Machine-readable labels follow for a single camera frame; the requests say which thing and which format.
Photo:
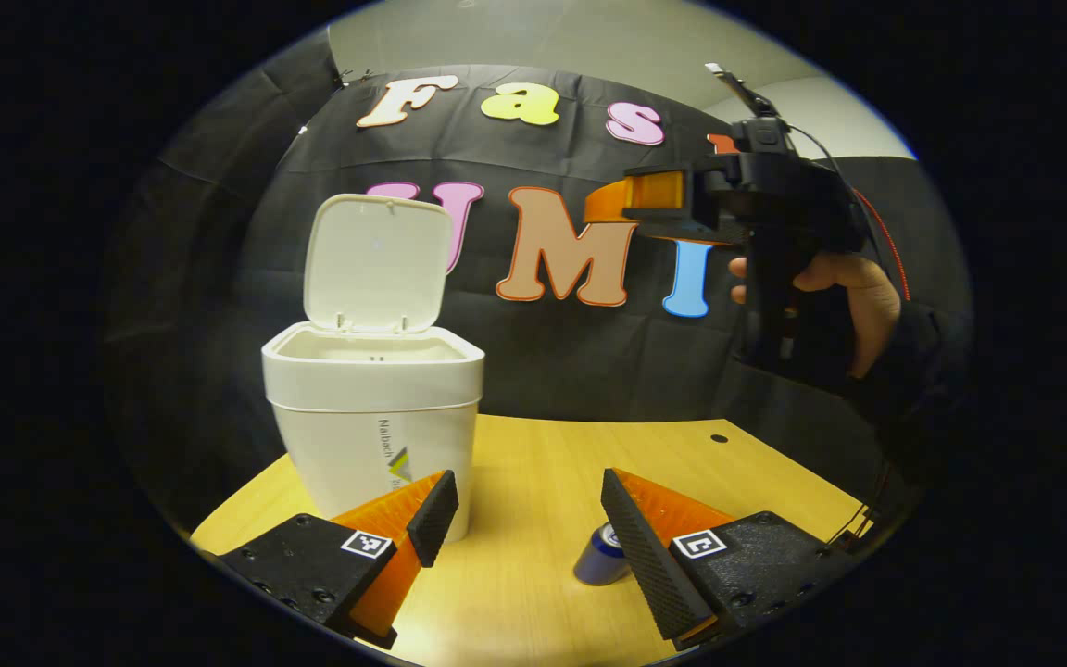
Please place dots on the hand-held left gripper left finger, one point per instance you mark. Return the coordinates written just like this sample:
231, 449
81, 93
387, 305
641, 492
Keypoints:
433, 519

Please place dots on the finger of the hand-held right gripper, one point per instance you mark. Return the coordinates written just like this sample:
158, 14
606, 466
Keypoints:
654, 190

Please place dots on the black backdrop cloth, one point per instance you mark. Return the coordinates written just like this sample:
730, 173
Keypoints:
533, 361

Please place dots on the white desktop garbage bin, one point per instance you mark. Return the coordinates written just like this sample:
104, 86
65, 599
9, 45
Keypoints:
371, 408

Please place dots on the wooden desktop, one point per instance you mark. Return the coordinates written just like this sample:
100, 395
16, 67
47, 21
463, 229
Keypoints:
543, 463

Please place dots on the blue pop can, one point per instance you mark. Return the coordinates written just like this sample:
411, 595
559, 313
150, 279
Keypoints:
600, 556

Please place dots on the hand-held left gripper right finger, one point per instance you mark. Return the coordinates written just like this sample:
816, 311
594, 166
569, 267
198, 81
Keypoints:
640, 547

